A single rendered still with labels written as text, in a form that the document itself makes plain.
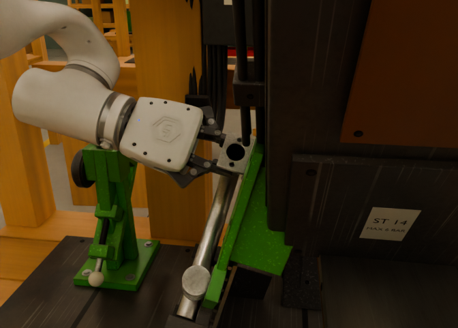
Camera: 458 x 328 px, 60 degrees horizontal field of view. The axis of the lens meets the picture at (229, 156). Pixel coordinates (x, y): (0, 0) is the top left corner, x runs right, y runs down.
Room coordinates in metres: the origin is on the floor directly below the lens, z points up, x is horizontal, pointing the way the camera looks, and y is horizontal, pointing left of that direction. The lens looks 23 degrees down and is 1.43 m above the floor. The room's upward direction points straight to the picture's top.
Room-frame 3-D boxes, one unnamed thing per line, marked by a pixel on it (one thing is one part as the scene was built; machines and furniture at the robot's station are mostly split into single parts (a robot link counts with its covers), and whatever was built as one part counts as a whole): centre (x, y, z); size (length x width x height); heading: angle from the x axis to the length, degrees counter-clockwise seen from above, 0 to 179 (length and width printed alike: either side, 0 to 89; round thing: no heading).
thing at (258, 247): (0.46, -0.05, 1.17); 0.13 x 0.12 x 0.20; 82
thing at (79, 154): (0.69, 0.28, 1.12); 0.07 x 0.03 x 0.08; 172
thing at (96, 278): (0.60, 0.24, 0.96); 0.06 x 0.03 x 0.06; 172
